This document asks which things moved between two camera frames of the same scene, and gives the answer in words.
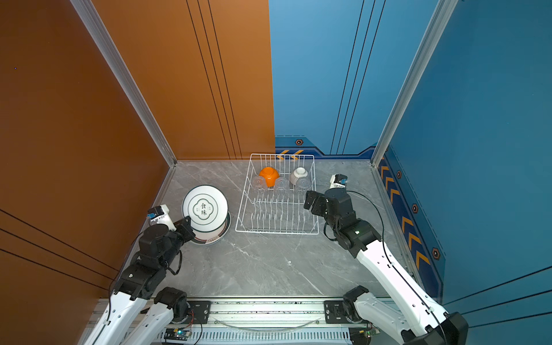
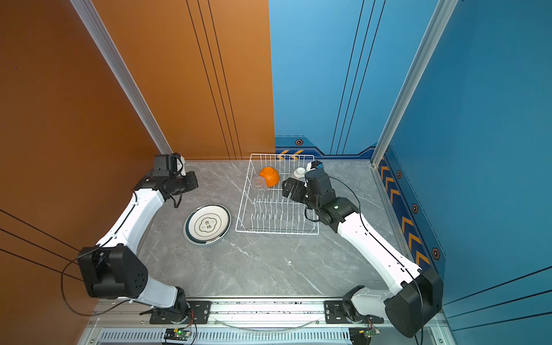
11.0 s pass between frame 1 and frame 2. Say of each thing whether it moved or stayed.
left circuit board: stayed
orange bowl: stayed
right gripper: moved
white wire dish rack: stayed
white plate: moved
